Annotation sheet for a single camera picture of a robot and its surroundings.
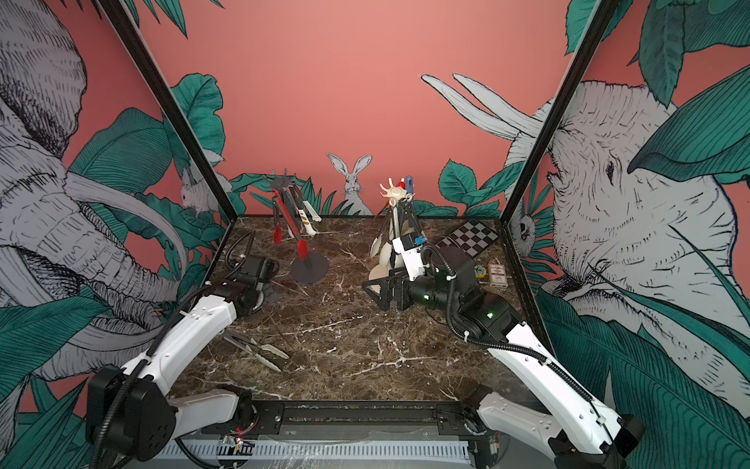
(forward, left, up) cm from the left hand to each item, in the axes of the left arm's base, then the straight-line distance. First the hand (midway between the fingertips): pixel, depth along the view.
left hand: (264, 290), depth 84 cm
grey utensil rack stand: (+16, -9, -12) cm, 22 cm away
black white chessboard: (+26, -71, -10) cm, 77 cm away
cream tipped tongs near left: (-14, 0, -13) cm, 19 cm away
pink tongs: (+11, -9, +13) cm, 19 cm away
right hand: (-11, -33, +22) cm, 41 cm away
